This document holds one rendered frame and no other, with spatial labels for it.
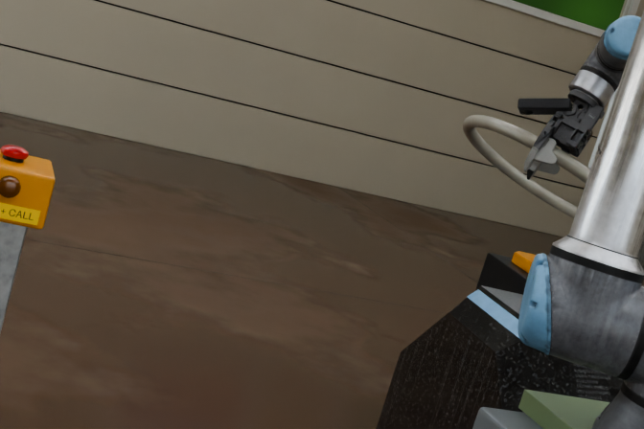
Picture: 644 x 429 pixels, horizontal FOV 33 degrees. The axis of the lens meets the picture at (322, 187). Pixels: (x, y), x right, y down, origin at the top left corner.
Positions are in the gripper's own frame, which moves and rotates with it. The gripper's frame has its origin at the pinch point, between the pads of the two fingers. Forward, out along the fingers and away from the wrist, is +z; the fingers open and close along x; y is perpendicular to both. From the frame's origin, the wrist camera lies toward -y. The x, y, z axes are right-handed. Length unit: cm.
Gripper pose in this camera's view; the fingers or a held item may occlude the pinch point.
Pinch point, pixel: (526, 169)
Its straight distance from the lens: 238.7
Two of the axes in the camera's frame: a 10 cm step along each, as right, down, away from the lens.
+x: 2.8, 2.8, 9.2
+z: -5.6, 8.2, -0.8
